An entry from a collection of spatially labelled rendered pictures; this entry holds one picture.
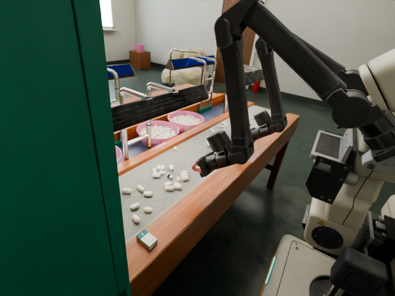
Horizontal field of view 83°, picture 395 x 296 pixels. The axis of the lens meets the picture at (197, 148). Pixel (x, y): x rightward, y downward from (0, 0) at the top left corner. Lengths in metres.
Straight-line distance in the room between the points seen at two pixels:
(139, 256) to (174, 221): 0.17
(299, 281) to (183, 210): 0.79
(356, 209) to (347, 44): 4.73
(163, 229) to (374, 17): 5.19
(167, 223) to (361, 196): 0.67
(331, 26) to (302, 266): 4.70
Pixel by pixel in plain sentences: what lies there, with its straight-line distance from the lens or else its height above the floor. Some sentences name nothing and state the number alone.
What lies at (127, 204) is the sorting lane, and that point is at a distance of 0.94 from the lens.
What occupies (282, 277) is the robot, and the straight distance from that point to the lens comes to 1.40.
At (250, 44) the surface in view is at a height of 1.01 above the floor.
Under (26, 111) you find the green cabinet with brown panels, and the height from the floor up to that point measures 1.29.
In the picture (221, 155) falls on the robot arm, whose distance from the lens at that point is 0.78.
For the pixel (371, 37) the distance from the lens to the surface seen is 5.48.
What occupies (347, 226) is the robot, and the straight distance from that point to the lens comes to 0.98.
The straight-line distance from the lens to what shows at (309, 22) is 5.53.
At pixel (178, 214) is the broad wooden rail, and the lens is 0.85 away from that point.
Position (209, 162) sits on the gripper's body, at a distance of 0.82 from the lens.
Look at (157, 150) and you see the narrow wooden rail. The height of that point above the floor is 0.77.
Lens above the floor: 1.39
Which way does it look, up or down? 30 degrees down
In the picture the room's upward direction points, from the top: 6 degrees clockwise
